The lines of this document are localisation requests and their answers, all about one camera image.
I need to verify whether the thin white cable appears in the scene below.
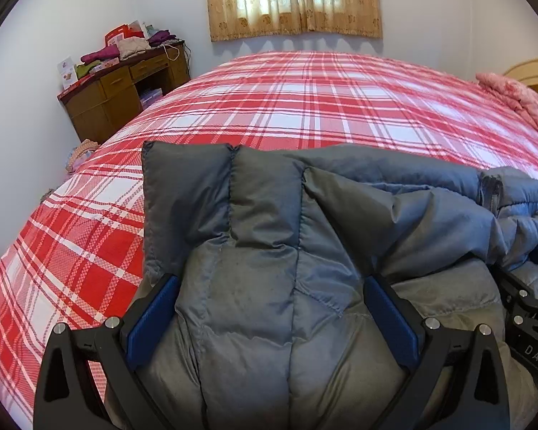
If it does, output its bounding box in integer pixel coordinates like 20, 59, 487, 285
164, 40, 192, 78

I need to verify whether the magenta folded cloth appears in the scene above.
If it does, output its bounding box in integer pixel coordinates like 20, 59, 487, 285
81, 47, 120, 65

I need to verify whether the purple folded cloth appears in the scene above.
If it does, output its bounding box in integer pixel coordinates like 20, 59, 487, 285
148, 30, 178, 48

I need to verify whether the grey down jacket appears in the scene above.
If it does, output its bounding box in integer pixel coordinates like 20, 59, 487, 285
141, 140, 538, 430

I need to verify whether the beige patterned curtain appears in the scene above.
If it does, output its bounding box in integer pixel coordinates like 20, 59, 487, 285
204, 0, 383, 43

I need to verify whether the pale pink folded cloth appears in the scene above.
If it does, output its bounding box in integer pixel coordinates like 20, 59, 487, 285
117, 38, 151, 60

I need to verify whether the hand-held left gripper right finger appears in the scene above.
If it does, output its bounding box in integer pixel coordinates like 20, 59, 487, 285
363, 273, 511, 430

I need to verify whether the wooden bed headboard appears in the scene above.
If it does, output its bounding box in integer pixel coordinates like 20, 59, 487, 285
503, 56, 538, 100

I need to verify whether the red flat box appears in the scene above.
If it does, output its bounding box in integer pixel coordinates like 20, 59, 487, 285
104, 21, 146, 48

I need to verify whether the pink clothes pile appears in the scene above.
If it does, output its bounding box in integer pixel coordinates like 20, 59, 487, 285
64, 140, 100, 173

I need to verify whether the brown wooden desk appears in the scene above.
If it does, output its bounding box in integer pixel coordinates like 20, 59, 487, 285
57, 40, 192, 145

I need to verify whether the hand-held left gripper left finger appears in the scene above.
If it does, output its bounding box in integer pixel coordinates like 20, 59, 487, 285
33, 272, 182, 430

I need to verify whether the pink floral pillow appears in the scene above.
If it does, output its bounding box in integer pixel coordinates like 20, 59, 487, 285
475, 72, 538, 142

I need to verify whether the white printed card box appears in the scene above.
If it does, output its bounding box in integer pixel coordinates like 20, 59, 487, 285
57, 56, 80, 92

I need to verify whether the red plaid bed blanket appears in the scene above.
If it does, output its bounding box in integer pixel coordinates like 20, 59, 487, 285
0, 51, 538, 426

